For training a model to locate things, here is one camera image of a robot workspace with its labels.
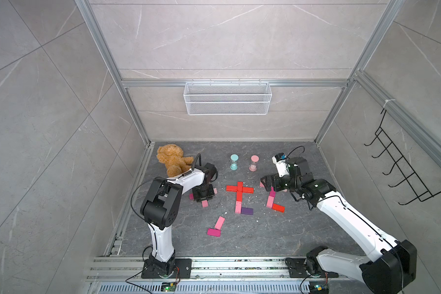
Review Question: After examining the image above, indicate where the red block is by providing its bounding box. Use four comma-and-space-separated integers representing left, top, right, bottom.
272, 203, 285, 213
226, 185, 238, 192
236, 192, 243, 202
243, 187, 254, 194

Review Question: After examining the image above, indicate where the purple block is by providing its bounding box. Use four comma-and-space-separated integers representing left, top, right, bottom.
241, 207, 254, 215

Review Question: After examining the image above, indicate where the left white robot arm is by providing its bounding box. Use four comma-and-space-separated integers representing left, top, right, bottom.
140, 163, 218, 278

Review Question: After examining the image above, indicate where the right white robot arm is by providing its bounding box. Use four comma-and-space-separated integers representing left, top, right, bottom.
260, 153, 417, 294

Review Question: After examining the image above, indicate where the teal sand timer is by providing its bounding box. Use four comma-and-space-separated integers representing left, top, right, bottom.
230, 154, 239, 170

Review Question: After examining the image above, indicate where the pink sand timer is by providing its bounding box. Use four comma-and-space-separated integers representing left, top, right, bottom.
249, 155, 259, 172

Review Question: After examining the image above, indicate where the brown teddy bear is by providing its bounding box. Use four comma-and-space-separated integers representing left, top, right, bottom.
157, 144, 194, 178

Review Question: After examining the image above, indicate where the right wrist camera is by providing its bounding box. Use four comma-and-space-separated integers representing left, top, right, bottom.
272, 153, 289, 178

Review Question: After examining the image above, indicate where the white wire mesh basket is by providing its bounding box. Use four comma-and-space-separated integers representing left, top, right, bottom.
183, 82, 273, 116

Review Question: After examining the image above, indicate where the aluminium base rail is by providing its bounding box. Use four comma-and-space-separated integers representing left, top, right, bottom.
84, 256, 370, 294

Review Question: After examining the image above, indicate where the black wire hook rack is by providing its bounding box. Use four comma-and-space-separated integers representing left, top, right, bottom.
364, 109, 441, 206

